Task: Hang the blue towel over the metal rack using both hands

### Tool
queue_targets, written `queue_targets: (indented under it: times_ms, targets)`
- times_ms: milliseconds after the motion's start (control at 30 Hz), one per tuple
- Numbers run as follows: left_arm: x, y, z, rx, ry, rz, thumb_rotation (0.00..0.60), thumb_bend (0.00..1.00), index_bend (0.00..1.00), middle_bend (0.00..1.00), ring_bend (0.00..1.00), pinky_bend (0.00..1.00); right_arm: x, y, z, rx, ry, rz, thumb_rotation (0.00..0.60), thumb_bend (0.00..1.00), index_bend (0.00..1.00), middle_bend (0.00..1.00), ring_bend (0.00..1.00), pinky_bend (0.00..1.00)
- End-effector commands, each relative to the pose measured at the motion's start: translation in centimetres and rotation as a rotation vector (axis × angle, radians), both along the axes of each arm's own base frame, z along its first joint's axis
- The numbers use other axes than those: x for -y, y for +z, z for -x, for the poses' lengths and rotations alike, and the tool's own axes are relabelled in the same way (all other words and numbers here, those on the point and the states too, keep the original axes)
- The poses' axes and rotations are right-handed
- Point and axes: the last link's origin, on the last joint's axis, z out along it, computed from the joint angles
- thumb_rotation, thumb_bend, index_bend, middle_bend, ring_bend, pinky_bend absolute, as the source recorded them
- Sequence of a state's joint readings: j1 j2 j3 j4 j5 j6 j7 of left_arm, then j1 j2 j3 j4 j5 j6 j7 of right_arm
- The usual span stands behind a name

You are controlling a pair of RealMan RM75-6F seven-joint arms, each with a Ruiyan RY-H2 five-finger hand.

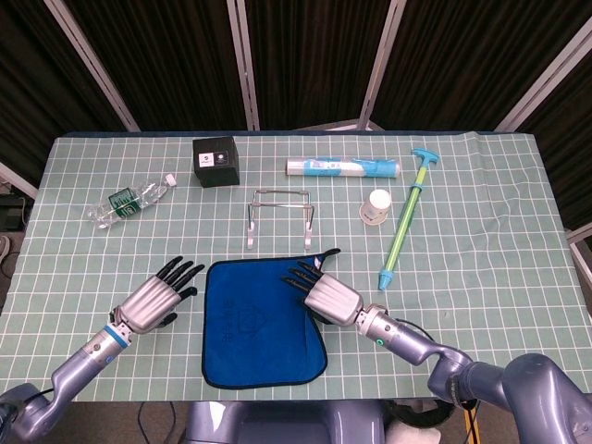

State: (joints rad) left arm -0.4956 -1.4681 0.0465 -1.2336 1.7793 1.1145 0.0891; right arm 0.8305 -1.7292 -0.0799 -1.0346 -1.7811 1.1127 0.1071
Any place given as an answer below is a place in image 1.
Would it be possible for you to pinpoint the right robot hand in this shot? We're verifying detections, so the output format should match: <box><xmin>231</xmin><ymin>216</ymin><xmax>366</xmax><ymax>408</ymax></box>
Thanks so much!
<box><xmin>280</xmin><ymin>260</ymin><xmax>366</xmax><ymax>327</ymax></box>

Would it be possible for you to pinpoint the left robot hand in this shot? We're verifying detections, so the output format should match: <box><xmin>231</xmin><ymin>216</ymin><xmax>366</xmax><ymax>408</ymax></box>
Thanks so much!
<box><xmin>109</xmin><ymin>255</ymin><xmax>206</xmax><ymax>335</ymax></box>

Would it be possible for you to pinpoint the blue microfiber towel black trim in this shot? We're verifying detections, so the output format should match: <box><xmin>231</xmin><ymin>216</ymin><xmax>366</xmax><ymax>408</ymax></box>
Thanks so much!
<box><xmin>202</xmin><ymin>248</ymin><xmax>342</xmax><ymax>390</ymax></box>

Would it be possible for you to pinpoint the clear plastic water bottle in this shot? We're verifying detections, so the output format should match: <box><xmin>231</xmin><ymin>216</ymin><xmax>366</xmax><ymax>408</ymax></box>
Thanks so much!
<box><xmin>86</xmin><ymin>173</ymin><xmax>179</xmax><ymax>230</ymax></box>

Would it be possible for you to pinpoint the green blue hand pump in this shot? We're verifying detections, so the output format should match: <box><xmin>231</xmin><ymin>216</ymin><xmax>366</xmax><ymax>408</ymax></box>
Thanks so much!
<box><xmin>376</xmin><ymin>147</ymin><xmax>442</xmax><ymax>292</ymax></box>

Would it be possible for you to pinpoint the white printed paper cup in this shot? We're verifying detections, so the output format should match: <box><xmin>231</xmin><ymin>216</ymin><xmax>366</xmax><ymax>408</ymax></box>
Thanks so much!
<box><xmin>358</xmin><ymin>189</ymin><xmax>393</xmax><ymax>227</ymax></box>

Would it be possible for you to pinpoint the green checked tablecloth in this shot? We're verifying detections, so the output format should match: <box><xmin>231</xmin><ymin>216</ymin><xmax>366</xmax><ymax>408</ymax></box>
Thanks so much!
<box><xmin>0</xmin><ymin>131</ymin><xmax>592</xmax><ymax>403</ymax></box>

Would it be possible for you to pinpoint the grey robot torso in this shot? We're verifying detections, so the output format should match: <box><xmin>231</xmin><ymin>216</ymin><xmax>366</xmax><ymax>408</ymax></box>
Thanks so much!
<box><xmin>184</xmin><ymin>400</ymin><xmax>394</xmax><ymax>444</ymax></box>

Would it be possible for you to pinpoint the blue white plastic bag roll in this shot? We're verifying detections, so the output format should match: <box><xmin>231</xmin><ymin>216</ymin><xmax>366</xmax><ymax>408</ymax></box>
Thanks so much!
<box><xmin>285</xmin><ymin>155</ymin><xmax>401</xmax><ymax>179</ymax></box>

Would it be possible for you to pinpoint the dark square cardboard box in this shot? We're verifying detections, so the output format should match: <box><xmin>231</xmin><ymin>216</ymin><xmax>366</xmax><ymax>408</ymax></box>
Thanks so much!
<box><xmin>191</xmin><ymin>136</ymin><xmax>241</xmax><ymax>189</ymax></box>

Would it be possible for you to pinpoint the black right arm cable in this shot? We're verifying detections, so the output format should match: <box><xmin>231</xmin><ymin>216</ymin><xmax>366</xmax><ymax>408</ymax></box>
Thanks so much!
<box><xmin>392</xmin><ymin>317</ymin><xmax>437</xmax><ymax>346</ymax></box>

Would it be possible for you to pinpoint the silver metal wire rack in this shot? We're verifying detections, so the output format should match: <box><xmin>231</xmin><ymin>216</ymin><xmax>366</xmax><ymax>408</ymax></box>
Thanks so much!
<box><xmin>244</xmin><ymin>188</ymin><xmax>318</xmax><ymax>251</ymax></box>

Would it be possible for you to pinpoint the white partition frame post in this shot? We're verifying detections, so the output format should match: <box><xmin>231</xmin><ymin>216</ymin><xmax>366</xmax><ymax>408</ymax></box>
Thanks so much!
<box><xmin>0</xmin><ymin>161</ymin><xmax>39</xmax><ymax>199</ymax></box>
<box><xmin>357</xmin><ymin>0</ymin><xmax>409</xmax><ymax>131</ymax></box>
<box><xmin>43</xmin><ymin>0</ymin><xmax>141</xmax><ymax>132</ymax></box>
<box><xmin>493</xmin><ymin>25</ymin><xmax>592</xmax><ymax>133</ymax></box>
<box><xmin>228</xmin><ymin>0</ymin><xmax>261</xmax><ymax>131</ymax></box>

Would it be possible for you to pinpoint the yellow cable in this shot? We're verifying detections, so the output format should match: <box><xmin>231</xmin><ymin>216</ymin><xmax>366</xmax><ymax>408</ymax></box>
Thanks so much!
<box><xmin>463</xmin><ymin>401</ymin><xmax>478</xmax><ymax>444</ymax></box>

